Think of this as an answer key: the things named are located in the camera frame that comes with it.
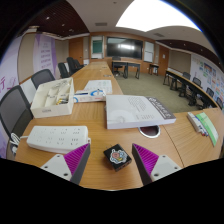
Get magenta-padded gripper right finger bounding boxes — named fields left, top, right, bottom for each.
left=131, top=142, right=183, bottom=187

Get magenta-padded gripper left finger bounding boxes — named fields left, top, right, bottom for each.
left=40, top=142, right=92, bottom=186

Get black block charger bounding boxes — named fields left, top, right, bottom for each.
left=103, top=143, right=133, bottom=172

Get white power strip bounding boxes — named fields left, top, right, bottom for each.
left=26, top=125, right=92, bottom=155

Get round silver table grommet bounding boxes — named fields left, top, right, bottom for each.
left=137, top=124, right=162, bottom=139

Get white compartment organizer box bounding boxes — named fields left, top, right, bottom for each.
left=29, top=77, right=75, bottom=119

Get white pen box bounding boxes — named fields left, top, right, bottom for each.
left=186, top=111, right=209, bottom=138

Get white book with dark stripe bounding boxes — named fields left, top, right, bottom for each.
left=105, top=94, right=177, bottom=130

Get small brass metal parts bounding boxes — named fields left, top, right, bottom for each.
left=55, top=96, right=70, bottom=106

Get green and white booklet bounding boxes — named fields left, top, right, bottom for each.
left=195, top=111, right=220, bottom=148

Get black mesh office chair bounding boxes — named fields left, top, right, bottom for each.
left=30, top=68, right=56, bottom=90
left=0, top=84, right=34, bottom=158

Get long wooden side table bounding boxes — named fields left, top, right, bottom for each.
left=163, top=69, right=219, bottom=110

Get row of black chairs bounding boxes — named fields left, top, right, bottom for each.
left=163, top=71, right=224, bottom=111

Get group of black office chairs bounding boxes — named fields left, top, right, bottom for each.
left=57, top=56, right=85, bottom=80

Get small dark side desk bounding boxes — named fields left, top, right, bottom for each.
left=148, top=63, right=160, bottom=76

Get brown wooden door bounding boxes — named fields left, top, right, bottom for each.
left=157, top=45, right=170, bottom=77
left=68, top=37, right=84, bottom=65

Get black desk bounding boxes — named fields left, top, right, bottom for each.
left=111, top=60, right=141, bottom=80

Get plain white whiteboard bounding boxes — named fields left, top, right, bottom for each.
left=143, top=41, right=155, bottom=64

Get whiteboard with green panel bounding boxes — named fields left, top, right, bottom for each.
left=90, top=35, right=104, bottom=61

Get large bright ceiling light panel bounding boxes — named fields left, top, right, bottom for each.
left=115, top=0, right=202, bottom=33

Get white power strip cable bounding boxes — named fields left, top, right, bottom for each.
left=9, top=132, right=30, bottom=156

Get white box with blue ring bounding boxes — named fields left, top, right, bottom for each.
left=73, top=88, right=108, bottom=104

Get group of colourful wall posters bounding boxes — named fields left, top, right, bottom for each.
left=196, top=59, right=224, bottom=102

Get large black wall screen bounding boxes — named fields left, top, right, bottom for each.
left=105, top=36, right=144, bottom=61

